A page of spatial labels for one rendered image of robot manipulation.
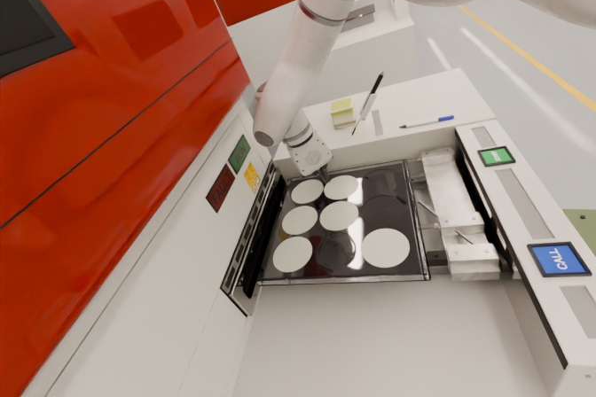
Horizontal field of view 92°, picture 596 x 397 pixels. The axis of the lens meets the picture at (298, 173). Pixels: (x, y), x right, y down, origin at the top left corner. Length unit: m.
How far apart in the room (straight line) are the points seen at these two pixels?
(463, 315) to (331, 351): 0.26
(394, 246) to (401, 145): 0.33
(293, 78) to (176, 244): 0.37
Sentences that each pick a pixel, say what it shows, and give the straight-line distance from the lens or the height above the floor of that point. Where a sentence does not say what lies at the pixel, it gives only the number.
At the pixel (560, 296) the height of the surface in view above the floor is 0.96.
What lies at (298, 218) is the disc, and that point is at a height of 0.90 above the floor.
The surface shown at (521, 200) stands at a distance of 0.67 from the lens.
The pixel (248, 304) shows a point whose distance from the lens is 0.73.
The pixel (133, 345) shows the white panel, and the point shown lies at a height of 1.10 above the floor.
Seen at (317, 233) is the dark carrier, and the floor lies 0.90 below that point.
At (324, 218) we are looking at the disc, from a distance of 0.76.
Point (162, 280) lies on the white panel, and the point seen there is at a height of 1.11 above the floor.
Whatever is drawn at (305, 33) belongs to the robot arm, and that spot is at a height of 1.33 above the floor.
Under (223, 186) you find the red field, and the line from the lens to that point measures 0.67.
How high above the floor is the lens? 1.43
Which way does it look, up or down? 34 degrees down
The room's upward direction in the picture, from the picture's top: 24 degrees counter-clockwise
